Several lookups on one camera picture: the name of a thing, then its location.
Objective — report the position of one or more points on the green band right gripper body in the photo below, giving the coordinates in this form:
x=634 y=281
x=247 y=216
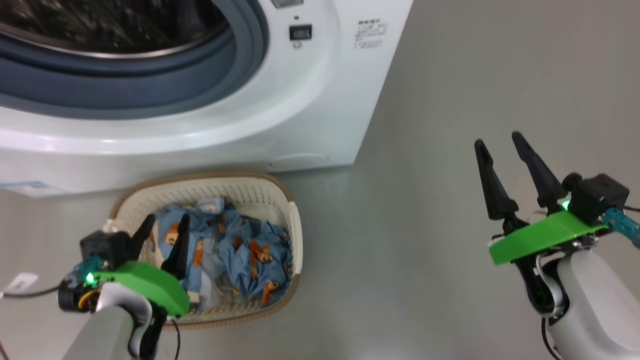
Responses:
x=540 y=235

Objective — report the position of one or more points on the green band left gripper body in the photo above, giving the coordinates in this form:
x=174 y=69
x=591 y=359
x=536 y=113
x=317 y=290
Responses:
x=150 y=285

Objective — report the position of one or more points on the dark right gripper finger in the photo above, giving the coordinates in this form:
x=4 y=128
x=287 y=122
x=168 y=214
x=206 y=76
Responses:
x=495 y=195
x=545 y=185

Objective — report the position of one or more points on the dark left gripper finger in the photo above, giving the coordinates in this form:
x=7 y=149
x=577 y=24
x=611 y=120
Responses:
x=179 y=250
x=141 y=237

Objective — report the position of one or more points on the blue bear print clothes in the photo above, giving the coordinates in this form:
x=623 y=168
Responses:
x=250 y=250

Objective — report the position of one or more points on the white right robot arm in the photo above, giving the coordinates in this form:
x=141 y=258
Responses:
x=595 y=310

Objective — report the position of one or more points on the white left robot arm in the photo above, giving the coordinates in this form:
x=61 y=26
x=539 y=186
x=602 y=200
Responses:
x=100 y=335

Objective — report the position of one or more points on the cream perforated laundry basket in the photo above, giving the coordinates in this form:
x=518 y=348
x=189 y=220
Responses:
x=240 y=192

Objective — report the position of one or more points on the grey rubber door gasket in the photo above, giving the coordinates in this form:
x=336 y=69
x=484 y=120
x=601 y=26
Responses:
x=150 y=90

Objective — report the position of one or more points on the white front-load washing machine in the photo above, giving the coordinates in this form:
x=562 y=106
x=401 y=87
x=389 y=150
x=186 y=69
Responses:
x=325 y=100

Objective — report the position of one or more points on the black door latch socket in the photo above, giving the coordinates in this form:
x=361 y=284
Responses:
x=300 y=32

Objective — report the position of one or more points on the blue energy label sticker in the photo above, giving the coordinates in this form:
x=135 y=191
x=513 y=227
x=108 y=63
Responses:
x=30 y=189

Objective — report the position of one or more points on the round white filter cover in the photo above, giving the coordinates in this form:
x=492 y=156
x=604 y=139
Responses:
x=300 y=161

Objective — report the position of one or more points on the small printed text label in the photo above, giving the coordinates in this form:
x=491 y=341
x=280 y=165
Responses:
x=370 y=34

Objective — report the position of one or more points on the perforated steel washer drum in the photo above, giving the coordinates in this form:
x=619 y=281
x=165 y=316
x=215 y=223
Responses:
x=100 y=25

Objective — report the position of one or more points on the grey warning sticker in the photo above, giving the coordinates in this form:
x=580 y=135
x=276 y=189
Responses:
x=287 y=3

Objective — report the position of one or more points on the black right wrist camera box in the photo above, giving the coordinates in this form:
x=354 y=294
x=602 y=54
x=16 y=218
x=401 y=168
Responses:
x=597 y=197

